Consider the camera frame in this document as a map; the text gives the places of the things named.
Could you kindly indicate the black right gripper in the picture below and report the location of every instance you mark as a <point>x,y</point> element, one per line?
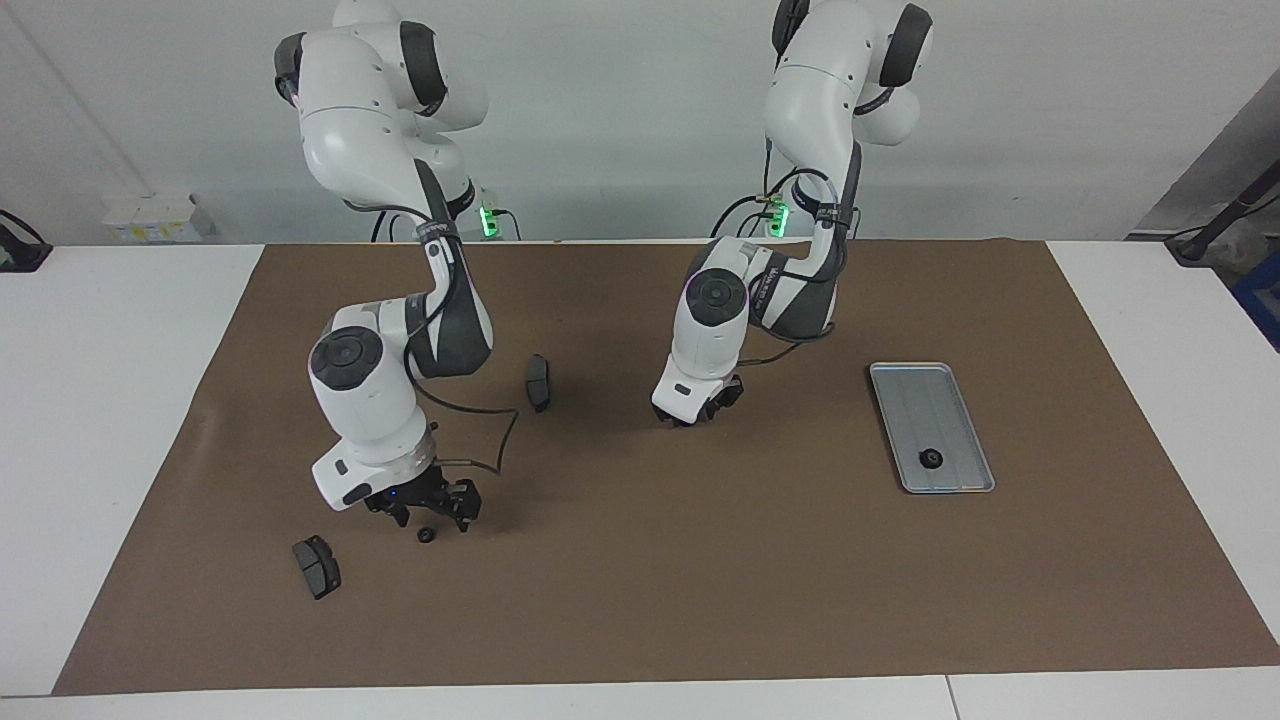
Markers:
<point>415,490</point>

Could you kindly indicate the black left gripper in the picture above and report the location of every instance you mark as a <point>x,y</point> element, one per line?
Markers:
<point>728,392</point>

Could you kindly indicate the large black bearing gear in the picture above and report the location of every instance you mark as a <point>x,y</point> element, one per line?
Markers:
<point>930,459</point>

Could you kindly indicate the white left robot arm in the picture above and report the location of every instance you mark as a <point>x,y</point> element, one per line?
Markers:
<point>715,330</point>

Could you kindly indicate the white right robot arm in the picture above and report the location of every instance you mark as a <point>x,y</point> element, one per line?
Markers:
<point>365,400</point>

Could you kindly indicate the silver metal tray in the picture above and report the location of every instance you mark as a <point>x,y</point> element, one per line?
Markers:
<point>950,400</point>

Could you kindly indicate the short dark grey brake pad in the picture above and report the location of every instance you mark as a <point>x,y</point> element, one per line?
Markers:
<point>320,572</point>

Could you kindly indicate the long dark grey brake pad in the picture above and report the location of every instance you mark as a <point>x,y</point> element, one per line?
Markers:
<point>538,385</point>

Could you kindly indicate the brown table mat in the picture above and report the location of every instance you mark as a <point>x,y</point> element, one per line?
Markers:
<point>650,580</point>

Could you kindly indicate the black stand bar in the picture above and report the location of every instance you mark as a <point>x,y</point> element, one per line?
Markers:
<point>1225,215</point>

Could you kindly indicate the blue box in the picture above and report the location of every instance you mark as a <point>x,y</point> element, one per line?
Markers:
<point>1262,300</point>

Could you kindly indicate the white wall socket box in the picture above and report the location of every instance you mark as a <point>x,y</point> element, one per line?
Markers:
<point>150,218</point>

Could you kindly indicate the black clamp mount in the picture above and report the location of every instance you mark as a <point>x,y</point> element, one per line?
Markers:
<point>25,255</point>

